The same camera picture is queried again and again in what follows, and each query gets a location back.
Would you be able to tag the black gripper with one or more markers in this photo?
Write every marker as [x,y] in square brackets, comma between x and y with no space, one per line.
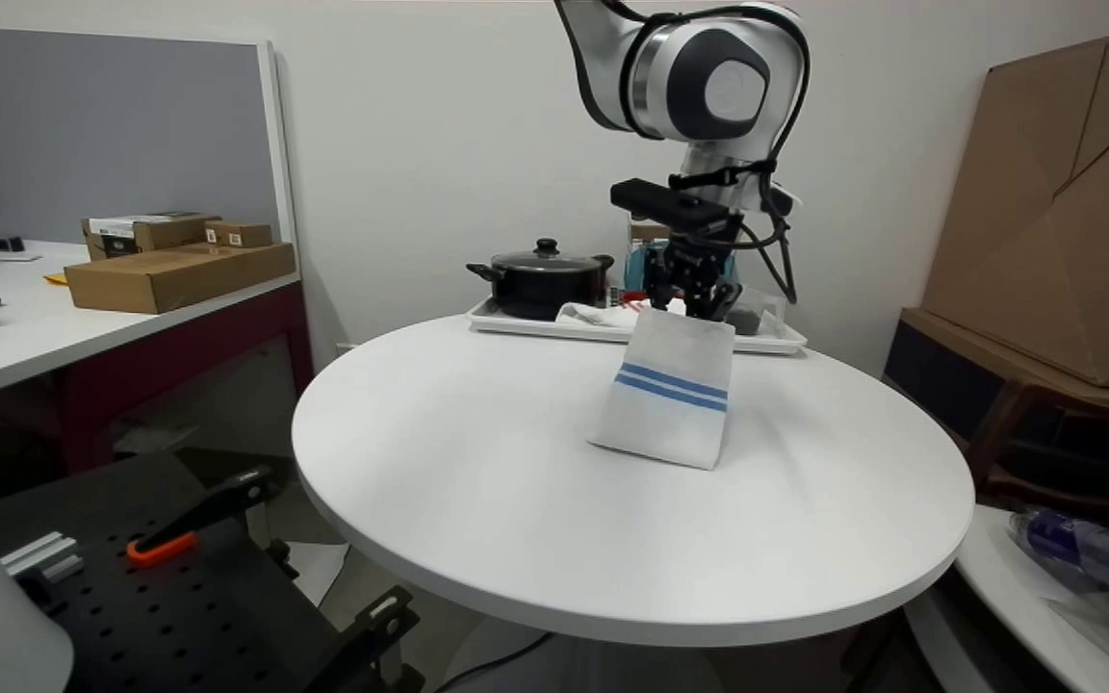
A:
[695,257]

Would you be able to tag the white cloth with blue stripes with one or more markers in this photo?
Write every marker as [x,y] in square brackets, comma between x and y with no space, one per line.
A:
[664,399]

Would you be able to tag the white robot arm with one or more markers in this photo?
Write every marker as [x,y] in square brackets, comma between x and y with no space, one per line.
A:
[695,73]

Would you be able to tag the small black cup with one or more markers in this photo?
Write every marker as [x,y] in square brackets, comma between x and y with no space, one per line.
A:
[747,324]

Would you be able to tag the colourful printed cardboard box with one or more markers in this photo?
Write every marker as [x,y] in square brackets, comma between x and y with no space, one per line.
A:
[638,265]

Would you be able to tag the white rectangular tray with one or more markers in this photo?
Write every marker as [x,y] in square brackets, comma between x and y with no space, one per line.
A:
[770,345]

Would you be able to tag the black cooking pot with lid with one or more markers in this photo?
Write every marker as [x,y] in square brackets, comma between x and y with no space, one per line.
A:
[539,287]

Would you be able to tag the large brown cardboard box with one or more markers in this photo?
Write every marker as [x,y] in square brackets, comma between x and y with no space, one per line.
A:
[1066,219]

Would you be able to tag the small closed cardboard box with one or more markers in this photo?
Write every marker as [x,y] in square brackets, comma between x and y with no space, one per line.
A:
[241,237]

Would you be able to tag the white round side table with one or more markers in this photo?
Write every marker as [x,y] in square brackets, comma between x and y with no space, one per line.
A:
[1028,618]

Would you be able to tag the clear plastic bag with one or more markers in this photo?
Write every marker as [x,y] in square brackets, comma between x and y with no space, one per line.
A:
[1096,553]

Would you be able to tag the flat brown cardboard box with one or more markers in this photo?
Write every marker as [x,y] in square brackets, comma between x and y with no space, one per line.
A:
[170,275]

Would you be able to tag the open small cardboard box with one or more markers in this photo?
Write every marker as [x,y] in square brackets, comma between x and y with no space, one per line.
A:
[163,234]

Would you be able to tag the black perforated board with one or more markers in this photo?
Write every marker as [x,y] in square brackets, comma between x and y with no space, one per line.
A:
[183,618]

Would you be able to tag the grey partition panel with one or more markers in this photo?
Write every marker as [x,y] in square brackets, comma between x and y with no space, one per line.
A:
[92,130]

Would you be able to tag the white desk with red front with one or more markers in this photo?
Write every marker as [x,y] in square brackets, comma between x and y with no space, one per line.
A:
[29,331]

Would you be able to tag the silver aluminium profile pieces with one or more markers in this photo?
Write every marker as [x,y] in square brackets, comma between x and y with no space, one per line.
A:
[38,555]

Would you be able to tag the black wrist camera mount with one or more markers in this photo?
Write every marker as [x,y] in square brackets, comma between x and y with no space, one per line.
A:
[675,205]

